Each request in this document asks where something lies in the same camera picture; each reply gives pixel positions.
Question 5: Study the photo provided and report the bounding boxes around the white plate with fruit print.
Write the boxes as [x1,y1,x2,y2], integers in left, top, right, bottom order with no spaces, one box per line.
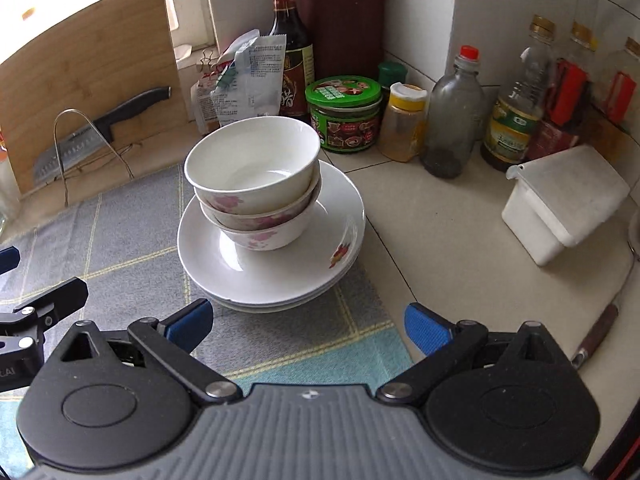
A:
[177,162,366,309]

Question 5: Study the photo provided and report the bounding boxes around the white bowl pink flowers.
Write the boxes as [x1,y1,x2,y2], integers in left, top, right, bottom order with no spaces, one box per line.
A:
[184,116,320,214]

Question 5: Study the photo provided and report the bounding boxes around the plain white bowl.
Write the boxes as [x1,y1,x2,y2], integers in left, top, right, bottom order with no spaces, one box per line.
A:
[210,200,316,252]

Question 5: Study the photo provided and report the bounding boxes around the stacked white plate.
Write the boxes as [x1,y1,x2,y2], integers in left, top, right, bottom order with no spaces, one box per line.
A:
[181,255,354,307]
[204,259,358,313]

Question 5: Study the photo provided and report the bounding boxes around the grey checked dish mat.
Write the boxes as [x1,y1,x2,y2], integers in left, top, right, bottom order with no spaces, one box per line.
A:
[0,162,417,480]

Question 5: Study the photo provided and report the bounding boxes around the white plastic seasoning box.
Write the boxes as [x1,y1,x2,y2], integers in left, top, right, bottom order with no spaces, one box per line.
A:
[502,145,629,266]

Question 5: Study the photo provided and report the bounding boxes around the yellow capped spice jar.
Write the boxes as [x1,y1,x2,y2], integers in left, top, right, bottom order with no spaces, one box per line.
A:
[378,82,427,162]

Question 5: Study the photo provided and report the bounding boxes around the clear glass bottle red cap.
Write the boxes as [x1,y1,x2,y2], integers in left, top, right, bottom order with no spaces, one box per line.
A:
[420,44,485,179]

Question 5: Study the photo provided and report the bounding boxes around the red white paper bag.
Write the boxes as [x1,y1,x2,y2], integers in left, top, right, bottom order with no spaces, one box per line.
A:
[190,49,232,136]

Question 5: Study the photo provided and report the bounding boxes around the yellow labelled oil bottle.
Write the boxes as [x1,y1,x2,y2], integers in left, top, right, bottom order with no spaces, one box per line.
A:
[480,14,556,172]

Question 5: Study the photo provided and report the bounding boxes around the bamboo cutting board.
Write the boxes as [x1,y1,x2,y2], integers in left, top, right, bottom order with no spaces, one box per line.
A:
[1,0,188,193]

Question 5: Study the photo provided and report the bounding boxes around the green lidded sauce jar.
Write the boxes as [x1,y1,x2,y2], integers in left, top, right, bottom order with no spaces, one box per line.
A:
[305,76,382,154]

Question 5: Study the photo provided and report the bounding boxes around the red labelled oil bottle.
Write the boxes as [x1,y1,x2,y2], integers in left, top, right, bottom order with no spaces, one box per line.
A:
[525,21,594,162]

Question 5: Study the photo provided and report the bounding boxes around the white blue paper bag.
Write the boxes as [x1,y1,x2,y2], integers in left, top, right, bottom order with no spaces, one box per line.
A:
[209,28,286,127]

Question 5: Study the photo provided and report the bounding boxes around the green capped small jar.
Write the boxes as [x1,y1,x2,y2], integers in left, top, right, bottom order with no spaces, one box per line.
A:
[378,61,408,107]

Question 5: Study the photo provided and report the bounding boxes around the dark soy sauce bottle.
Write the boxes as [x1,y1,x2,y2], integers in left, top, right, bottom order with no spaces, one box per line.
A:
[270,0,314,122]

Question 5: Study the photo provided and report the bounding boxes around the gold capped bottle right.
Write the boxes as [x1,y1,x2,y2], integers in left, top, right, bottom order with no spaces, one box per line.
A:
[594,37,639,131]

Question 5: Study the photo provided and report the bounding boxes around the dark red knife block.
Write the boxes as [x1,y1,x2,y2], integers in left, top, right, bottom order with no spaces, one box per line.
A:
[297,0,385,79]

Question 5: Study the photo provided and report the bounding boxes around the metal wire rack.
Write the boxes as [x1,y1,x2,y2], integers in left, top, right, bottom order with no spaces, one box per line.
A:
[52,107,136,208]

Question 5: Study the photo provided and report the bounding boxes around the steel cleaver black handle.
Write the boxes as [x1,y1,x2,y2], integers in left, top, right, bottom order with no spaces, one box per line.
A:
[32,87,171,186]

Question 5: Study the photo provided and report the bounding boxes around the wooden handled utensil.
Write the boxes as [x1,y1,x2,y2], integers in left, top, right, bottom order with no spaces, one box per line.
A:
[570,210,639,370]

